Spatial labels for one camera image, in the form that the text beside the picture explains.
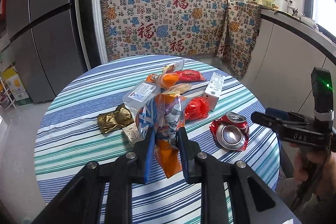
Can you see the gold foil wrapper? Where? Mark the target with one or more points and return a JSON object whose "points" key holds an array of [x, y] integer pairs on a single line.
{"points": [[115, 120]]}

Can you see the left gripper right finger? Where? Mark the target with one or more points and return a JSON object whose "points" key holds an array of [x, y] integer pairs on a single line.
{"points": [[188, 150]]}

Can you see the grey refrigerator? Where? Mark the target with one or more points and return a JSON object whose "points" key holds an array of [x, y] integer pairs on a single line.
{"points": [[46, 45]]}

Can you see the orange blue snack wrapper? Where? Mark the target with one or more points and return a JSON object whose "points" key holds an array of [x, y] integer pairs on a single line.
{"points": [[165, 114]]}

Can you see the red plastic bag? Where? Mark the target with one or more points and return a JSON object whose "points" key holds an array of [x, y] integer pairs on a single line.
{"points": [[198, 108]]}

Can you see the striped blue tablecloth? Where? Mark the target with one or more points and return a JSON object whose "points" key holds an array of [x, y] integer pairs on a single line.
{"points": [[69, 137]]}

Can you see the patterned fu character blanket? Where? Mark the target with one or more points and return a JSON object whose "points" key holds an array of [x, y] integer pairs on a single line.
{"points": [[222, 29]]}

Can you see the red snack packet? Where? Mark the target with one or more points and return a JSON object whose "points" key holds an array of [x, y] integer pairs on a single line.
{"points": [[189, 76]]}

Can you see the white milk carton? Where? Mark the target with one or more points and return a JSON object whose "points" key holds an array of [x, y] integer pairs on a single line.
{"points": [[213, 90]]}

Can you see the beige bread wrapper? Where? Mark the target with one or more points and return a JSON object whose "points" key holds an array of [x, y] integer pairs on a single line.
{"points": [[178, 89]]}

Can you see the small white paper wrapper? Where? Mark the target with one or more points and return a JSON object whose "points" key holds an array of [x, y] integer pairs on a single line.
{"points": [[132, 134]]}

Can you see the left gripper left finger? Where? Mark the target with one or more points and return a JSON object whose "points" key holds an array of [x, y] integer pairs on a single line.
{"points": [[144, 151]]}

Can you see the yellow cardboard box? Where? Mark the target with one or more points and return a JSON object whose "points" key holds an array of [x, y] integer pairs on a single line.
{"points": [[16, 86]]}

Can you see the clear plastic box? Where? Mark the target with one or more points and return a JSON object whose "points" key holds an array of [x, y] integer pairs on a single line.
{"points": [[140, 94]]}

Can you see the right hand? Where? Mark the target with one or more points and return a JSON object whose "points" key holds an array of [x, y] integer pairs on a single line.
{"points": [[318, 166]]}

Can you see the crushed red soda can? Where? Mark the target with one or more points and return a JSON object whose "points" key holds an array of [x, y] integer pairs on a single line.
{"points": [[231, 131]]}

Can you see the orange white snack bag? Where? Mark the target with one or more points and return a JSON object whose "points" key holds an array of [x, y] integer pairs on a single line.
{"points": [[165, 80]]}

